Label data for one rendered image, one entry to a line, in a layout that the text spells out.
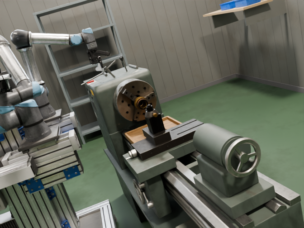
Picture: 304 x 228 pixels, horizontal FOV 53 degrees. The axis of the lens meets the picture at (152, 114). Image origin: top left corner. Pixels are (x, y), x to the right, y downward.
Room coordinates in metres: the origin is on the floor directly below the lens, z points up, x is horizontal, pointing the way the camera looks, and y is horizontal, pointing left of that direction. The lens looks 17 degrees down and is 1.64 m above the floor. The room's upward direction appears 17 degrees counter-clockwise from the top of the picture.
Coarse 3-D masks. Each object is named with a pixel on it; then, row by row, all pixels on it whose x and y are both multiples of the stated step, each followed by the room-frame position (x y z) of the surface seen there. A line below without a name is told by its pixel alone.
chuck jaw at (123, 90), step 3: (120, 90) 2.20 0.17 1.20; (123, 90) 2.19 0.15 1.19; (126, 90) 2.16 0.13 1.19; (123, 93) 2.16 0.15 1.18; (126, 93) 2.17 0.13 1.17; (129, 93) 2.17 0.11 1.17; (129, 96) 2.14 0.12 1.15; (132, 96) 2.15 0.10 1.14; (135, 96) 2.14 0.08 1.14; (132, 99) 2.14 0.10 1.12; (135, 99) 2.13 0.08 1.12
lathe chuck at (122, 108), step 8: (128, 80) 2.29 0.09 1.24; (136, 80) 2.23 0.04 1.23; (120, 88) 2.23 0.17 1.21; (128, 88) 2.21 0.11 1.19; (136, 88) 2.22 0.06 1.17; (144, 88) 2.25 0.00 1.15; (152, 88) 2.26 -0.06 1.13; (120, 96) 2.19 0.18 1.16; (120, 104) 2.18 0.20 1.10; (128, 104) 2.21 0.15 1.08; (152, 104) 2.25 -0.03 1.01; (120, 112) 2.18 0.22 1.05; (128, 112) 2.19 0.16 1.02; (144, 112) 2.23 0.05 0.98
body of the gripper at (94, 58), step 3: (93, 48) 2.43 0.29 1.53; (96, 48) 2.44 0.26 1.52; (87, 51) 2.43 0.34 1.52; (90, 51) 2.44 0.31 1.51; (93, 51) 2.46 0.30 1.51; (90, 54) 2.44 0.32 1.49; (93, 54) 2.45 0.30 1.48; (96, 54) 2.45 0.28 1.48; (99, 54) 2.45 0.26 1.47; (90, 57) 2.44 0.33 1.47; (93, 57) 2.42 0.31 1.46; (96, 57) 2.43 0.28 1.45; (99, 57) 2.44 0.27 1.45; (93, 60) 2.45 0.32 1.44; (96, 60) 2.43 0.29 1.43; (99, 60) 2.43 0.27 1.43; (93, 63) 2.42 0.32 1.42; (96, 63) 2.43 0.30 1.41
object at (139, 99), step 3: (138, 99) 2.10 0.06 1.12; (141, 99) 2.09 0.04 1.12; (144, 99) 2.09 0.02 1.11; (135, 102) 2.12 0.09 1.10; (138, 102) 2.07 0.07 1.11; (144, 102) 2.14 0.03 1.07; (147, 102) 2.09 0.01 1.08; (135, 105) 2.12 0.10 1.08; (138, 105) 2.07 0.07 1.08; (141, 105) 2.17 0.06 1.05; (144, 105) 2.14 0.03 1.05; (138, 108) 2.10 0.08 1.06; (141, 108) 2.07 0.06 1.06; (144, 108) 2.08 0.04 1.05
